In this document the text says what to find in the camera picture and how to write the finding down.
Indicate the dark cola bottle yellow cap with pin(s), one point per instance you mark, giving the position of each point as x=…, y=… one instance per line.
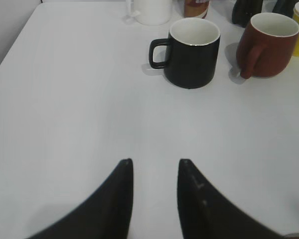
x=243, y=10

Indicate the red mug white inside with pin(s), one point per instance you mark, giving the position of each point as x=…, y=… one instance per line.
x=266, y=45

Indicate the black mug white inside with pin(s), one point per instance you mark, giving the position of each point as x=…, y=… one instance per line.
x=188, y=56

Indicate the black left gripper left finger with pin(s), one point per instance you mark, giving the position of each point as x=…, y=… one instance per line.
x=106, y=214

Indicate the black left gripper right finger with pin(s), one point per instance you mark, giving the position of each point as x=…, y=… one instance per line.
x=204, y=213

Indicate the white ceramic mug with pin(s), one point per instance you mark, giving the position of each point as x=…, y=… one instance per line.
x=149, y=12

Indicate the dark blue-black mug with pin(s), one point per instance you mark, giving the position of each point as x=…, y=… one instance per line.
x=285, y=7

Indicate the brown Nescafe coffee bottle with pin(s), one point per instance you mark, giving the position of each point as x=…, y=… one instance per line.
x=196, y=8

